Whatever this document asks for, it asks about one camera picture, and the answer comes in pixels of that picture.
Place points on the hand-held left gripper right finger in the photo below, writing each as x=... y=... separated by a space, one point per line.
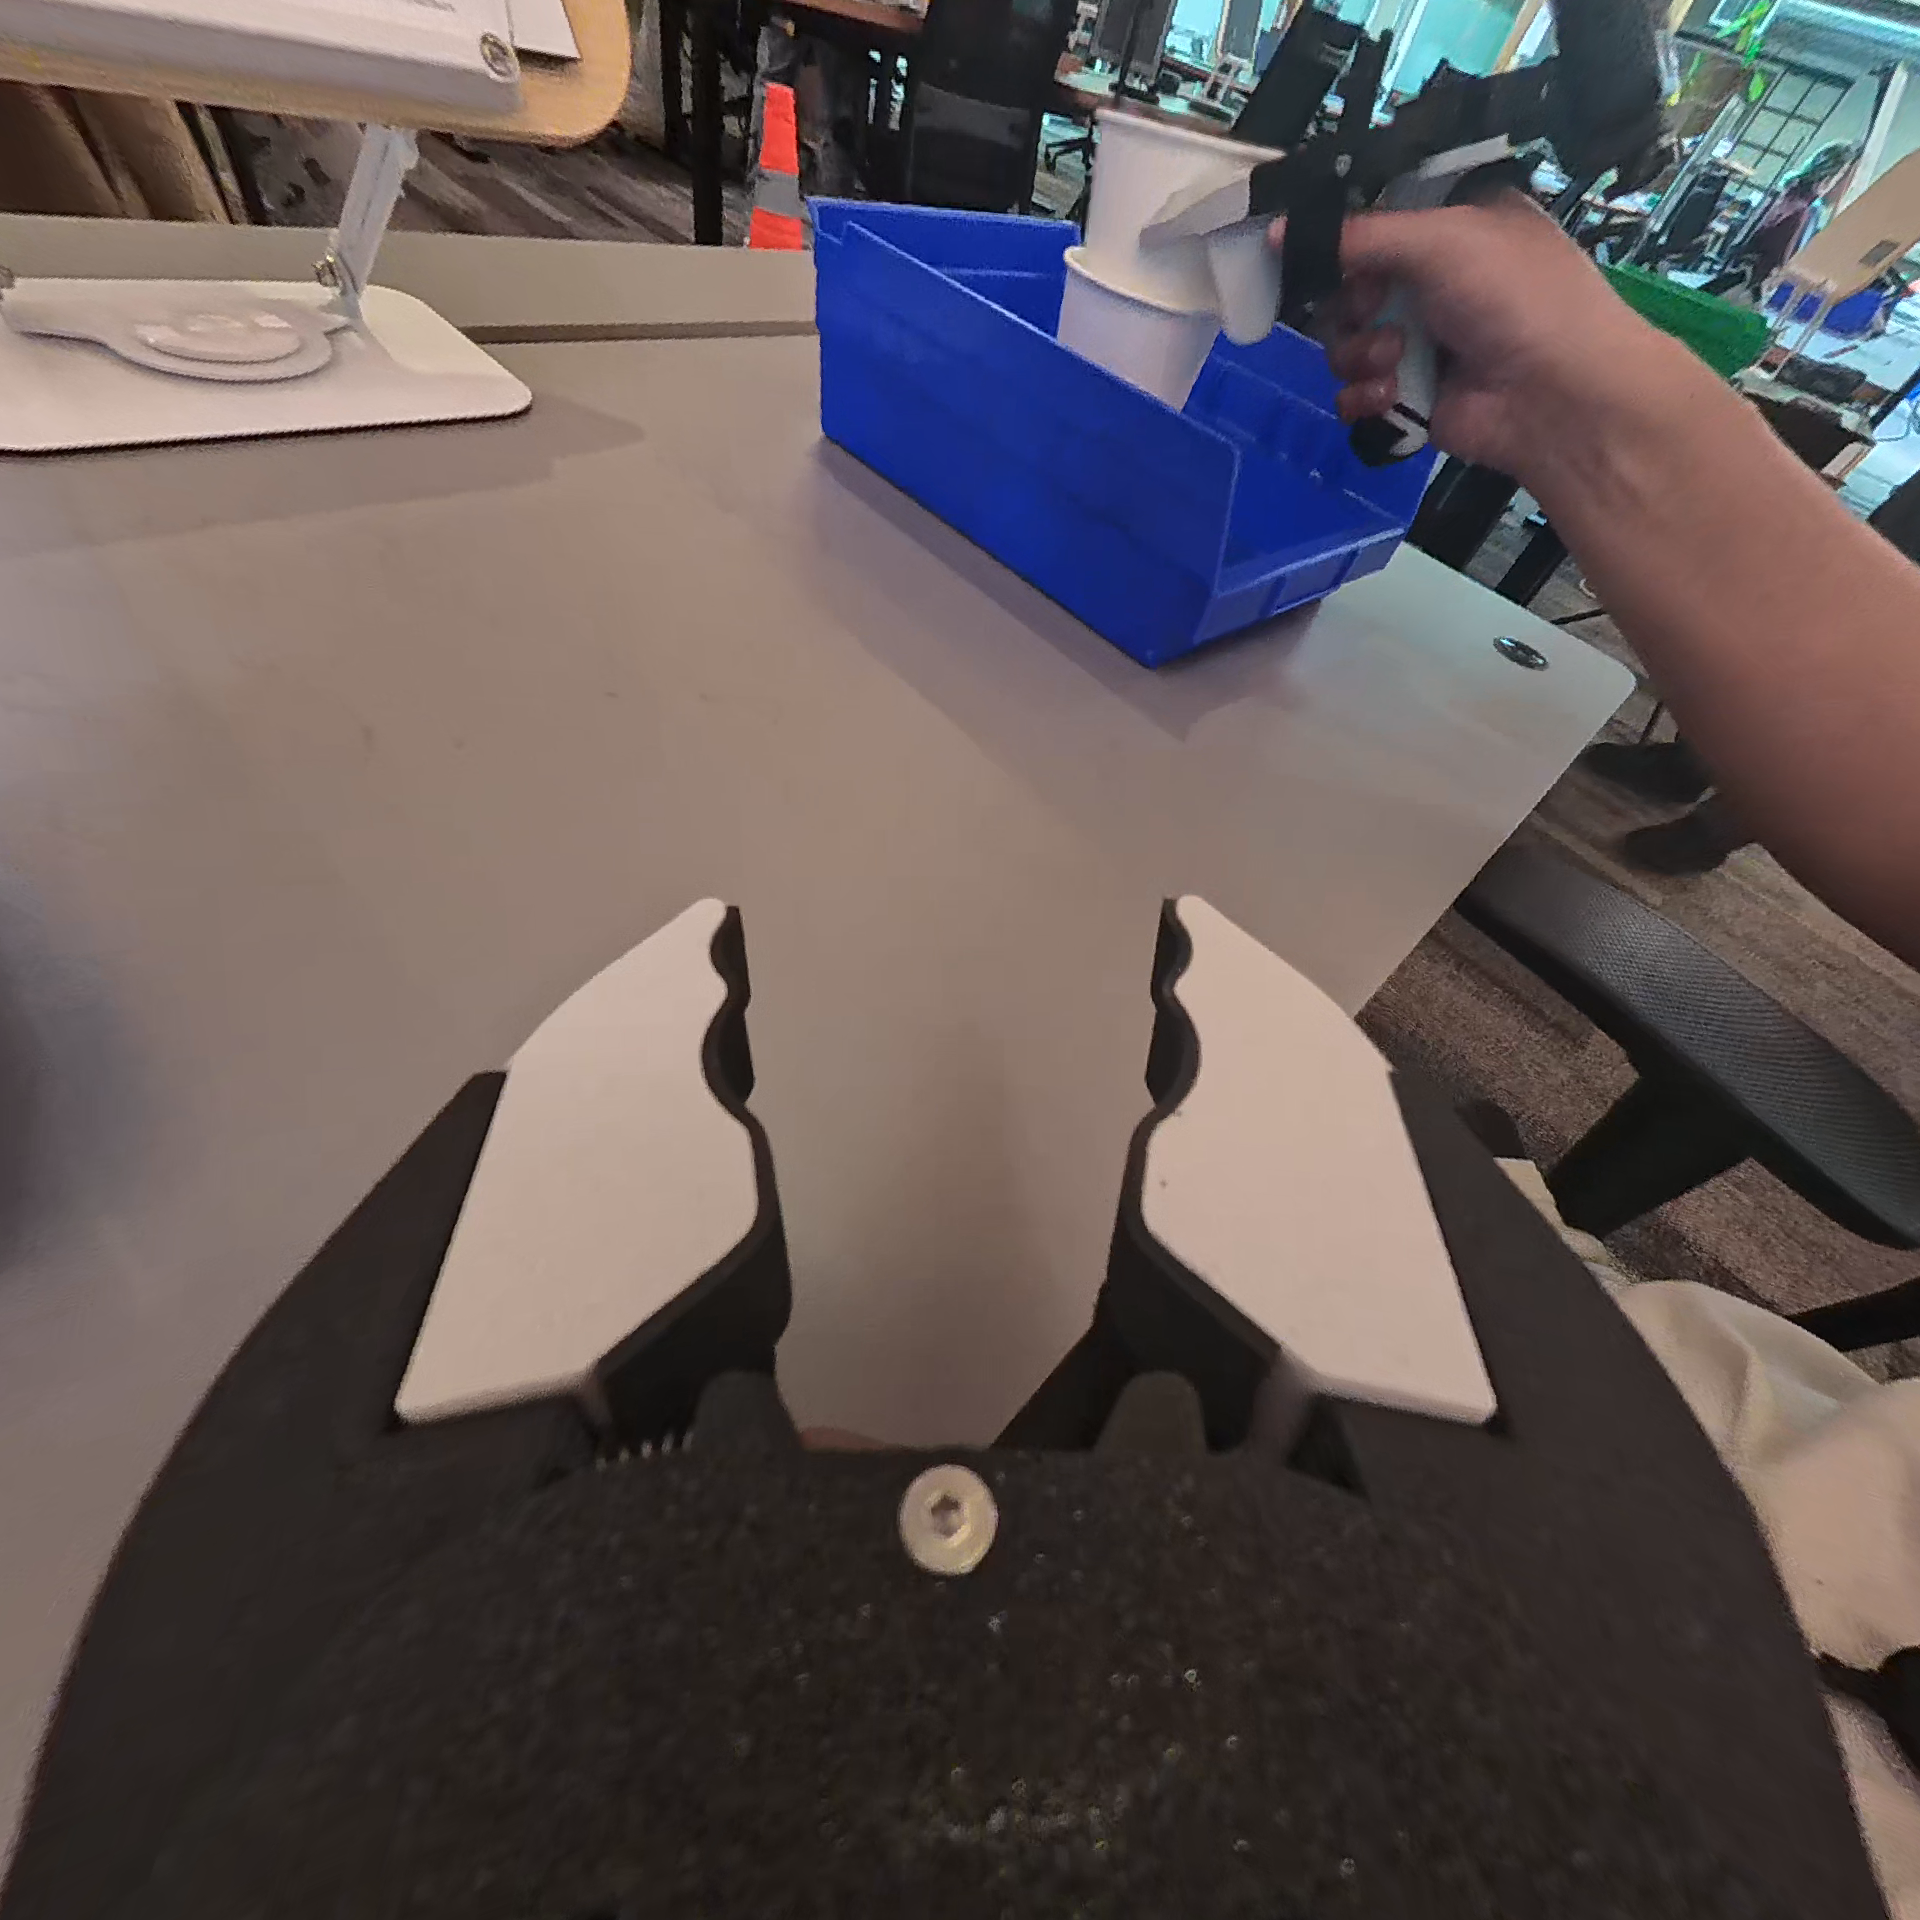
x=1304 y=1199

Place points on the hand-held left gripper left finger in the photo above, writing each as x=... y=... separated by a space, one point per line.
x=586 y=1199

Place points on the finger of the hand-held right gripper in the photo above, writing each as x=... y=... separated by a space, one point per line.
x=1216 y=205

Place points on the green-banded white paper cup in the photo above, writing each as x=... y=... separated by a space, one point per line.
x=1147 y=194
x=1123 y=338

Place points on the blue plastic bin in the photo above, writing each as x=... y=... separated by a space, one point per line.
x=1050 y=493

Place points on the person's right forearm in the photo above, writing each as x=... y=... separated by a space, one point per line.
x=1770 y=630

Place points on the person's right hand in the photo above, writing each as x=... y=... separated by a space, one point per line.
x=1501 y=331

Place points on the green plastic bin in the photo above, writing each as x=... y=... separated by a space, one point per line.
x=1696 y=314

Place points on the orange traffic cone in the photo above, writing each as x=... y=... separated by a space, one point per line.
x=779 y=181

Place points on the black office chair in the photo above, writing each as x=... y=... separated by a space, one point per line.
x=1725 y=1038

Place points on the printed instruction sheet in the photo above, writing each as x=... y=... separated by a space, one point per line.
x=539 y=23

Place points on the white document stand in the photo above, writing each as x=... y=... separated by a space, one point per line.
x=420 y=377

